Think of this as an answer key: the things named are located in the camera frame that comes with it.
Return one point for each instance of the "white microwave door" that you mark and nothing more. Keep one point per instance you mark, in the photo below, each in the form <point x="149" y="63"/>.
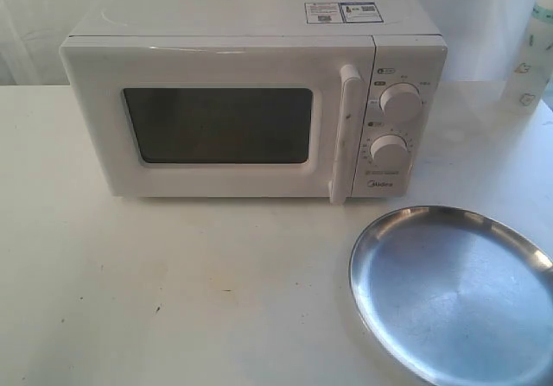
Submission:
<point x="223" y="116"/>

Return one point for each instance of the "white microwave oven body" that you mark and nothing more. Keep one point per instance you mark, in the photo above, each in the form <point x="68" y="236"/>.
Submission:
<point x="410" y="50"/>

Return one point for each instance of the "lower white control knob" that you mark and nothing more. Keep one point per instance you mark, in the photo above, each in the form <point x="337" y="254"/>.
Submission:
<point x="389" y="151"/>

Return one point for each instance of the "white control knob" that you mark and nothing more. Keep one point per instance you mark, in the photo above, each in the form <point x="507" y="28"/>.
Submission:
<point x="389" y="151"/>
<point x="401" y="102"/>

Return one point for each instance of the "upper white control knob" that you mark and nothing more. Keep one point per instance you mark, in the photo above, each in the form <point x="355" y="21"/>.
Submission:
<point x="401" y="102"/>

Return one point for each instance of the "blue white label sticker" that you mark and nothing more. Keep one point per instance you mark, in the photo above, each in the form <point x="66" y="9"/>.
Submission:
<point x="342" y="13"/>

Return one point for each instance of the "round stainless steel tray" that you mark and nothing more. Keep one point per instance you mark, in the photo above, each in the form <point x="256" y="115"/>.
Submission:
<point x="455" y="297"/>

